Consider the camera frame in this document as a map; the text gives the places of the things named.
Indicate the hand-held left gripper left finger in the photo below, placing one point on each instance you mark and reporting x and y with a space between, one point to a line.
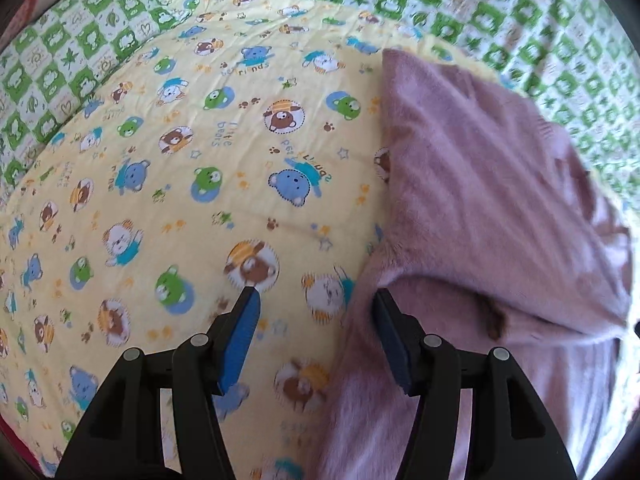
242 340

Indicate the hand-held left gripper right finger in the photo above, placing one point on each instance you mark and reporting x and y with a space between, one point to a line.
395 345

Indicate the purple knitted sweater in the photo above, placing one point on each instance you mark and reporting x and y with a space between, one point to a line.
475 185

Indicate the yellow bear print quilt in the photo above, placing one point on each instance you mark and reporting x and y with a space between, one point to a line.
200 200

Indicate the red cloth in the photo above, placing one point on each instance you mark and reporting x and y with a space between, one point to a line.
17 447

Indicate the green checked pillow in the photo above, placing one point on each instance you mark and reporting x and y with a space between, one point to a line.
75 50

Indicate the green checked quilt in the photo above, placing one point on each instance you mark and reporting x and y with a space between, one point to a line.
500 20

